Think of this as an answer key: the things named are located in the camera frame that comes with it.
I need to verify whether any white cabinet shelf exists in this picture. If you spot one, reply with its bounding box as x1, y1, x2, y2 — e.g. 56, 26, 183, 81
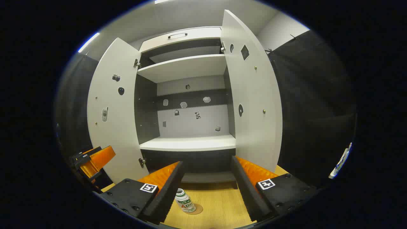
139, 134, 236, 152
137, 54, 227, 84

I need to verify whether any white cabinet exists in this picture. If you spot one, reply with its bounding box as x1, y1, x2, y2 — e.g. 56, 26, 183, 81
134, 26, 238, 185

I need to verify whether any round cork coaster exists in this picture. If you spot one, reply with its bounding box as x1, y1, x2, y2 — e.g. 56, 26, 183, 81
184, 204, 204, 215

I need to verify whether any black backdrop cloth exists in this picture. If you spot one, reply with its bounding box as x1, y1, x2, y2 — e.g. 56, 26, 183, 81
266, 30, 357, 188
55, 52, 99, 156

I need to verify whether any white drink bottle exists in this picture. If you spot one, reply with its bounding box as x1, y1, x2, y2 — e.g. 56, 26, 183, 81
175, 188, 197, 213

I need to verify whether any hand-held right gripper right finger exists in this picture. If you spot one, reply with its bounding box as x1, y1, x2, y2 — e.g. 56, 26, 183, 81
231, 156, 318, 222

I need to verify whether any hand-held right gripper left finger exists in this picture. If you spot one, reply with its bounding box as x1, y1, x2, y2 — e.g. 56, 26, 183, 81
95, 161, 185, 225

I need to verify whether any white cabinet drawer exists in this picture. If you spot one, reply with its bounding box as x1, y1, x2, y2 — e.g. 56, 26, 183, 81
139, 26, 222, 53

